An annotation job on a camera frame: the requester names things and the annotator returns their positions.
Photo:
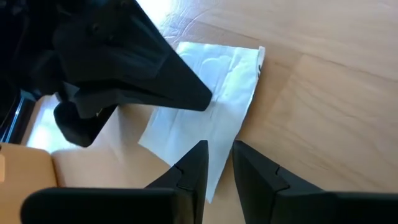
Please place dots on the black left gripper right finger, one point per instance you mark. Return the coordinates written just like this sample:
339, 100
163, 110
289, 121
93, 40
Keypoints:
295, 205

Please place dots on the white paper packet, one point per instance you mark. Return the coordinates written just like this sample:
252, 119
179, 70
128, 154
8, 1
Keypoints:
224, 93

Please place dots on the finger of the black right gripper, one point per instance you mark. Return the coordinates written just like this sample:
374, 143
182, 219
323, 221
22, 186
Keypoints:
124, 62
81, 130

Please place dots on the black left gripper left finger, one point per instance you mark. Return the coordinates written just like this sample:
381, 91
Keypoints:
124, 205

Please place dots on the black aluminium table frame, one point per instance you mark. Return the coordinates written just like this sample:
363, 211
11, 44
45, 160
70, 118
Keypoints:
18, 118

